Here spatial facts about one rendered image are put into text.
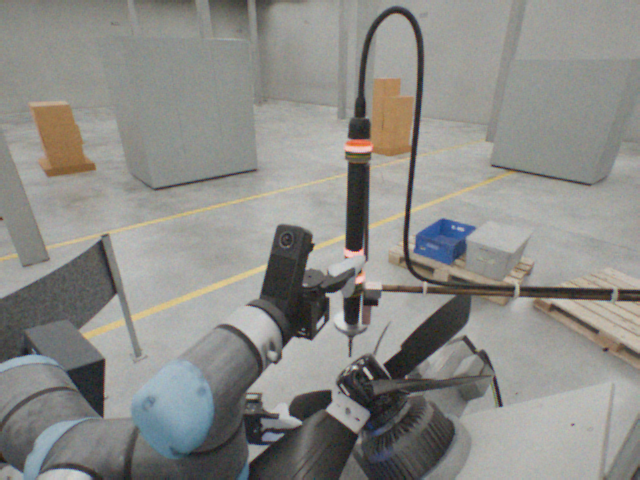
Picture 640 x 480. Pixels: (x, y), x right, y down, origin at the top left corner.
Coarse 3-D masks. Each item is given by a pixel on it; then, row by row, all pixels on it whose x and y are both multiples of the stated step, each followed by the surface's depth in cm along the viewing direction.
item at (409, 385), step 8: (464, 376) 64; (472, 376) 64; (480, 376) 65; (488, 376) 66; (376, 384) 68; (384, 384) 66; (392, 384) 65; (400, 384) 63; (408, 384) 62; (416, 384) 61; (424, 384) 61; (432, 384) 72; (440, 384) 72; (448, 384) 71; (456, 384) 71; (376, 392) 62; (384, 392) 60; (408, 392) 83; (416, 392) 82
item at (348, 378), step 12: (360, 360) 96; (372, 360) 91; (348, 372) 92; (360, 372) 88; (372, 372) 89; (384, 372) 92; (348, 384) 89; (360, 384) 88; (348, 396) 90; (360, 396) 88; (372, 396) 87; (384, 396) 89; (396, 396) 89; (372, 408) 89; (384, 408) 87; (396, 408) 86; (372, 420) 86; (384, 420) 85
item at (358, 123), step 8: (360, 104) 56; (360, 112) 56; (352, 120) 57; (360, 120) 56; (368, 120) 57; (352, 128) 57; (360, 128) 56; (368, 128) 57; (352, 136) 57; (360, 136) 57; (368, 136) 57; (352, 296) 70; (360, 296) 71; (344, 304) 72; (352, 304) 71; (360, 304) 72; (344, 312) 73; (352, 312) 72; (344, 320) 73; (352, 320) 73; (352, 336) 75
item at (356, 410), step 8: (336, 400) 89; (344, 400) 89; (352, 400) 88; (328, 408) 87; (336, 408) 87; (344, 408) 87; (352, 408) 87; (360, 408) 87; (336, 416) 85; (344, 416) 85; (352, 416) 85; (360, 416) 85; (368, 416) 85; (352, 424) 84; (360, 424) 84
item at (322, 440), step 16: (320, 416) 85; (288, 432) 84; (304, 432) 82; (320, 432) 82; (336, 432) 82; (352, 432) 82; (272, 448) 81; (288, 448) 80; (304, 448) 79; (320, 448) 79; (336, 448) 78; (352, 448) 79; (256, 464) 79; (272, 464) 78; (288, 464) 77; (304, 464) 76; (320, 464) 76; (336, 464) 76
